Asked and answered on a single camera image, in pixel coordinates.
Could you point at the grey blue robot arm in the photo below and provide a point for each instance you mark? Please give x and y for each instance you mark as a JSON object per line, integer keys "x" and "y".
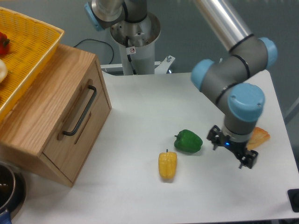
{"x": 225, "y": 83}

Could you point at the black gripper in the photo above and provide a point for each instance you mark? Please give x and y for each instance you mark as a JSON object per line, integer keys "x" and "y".
{"x": 235, "y": 143}

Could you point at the white round food item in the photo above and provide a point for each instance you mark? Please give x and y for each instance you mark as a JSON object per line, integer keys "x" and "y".
{"x": 3, "y": 71}

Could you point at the wooden top drawer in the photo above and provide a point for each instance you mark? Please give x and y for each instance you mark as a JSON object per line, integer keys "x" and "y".
{"x": 79, "y": 127}

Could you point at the green bell pepper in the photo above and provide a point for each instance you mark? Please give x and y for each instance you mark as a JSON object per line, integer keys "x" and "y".
{"x": 188, "y": 141}

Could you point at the toast bread slice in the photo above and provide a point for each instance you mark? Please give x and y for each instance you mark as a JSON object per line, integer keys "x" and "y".
{"x": 258, "y": 137}

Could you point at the dark metal pot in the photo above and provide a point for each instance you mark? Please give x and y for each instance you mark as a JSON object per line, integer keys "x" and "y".
{"x": 13, "y": 192}

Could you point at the black corner object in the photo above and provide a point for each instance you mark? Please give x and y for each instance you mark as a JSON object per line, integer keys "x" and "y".
{"x": 293, "y": 195}

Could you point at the wooden drawer cabinet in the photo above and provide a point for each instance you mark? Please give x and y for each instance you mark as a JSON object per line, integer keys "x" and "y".
{"x": 25, "y": 132}

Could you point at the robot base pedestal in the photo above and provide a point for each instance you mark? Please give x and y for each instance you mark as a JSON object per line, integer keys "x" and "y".
{"x": 136, "y": 43}

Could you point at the yellow bell pepper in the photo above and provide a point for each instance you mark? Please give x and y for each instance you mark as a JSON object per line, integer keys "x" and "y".
{"x": 167, "y": 164}

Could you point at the yellow plastic basket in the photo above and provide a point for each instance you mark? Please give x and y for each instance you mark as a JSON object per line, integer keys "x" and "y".
{"x": 32, "y": 44}

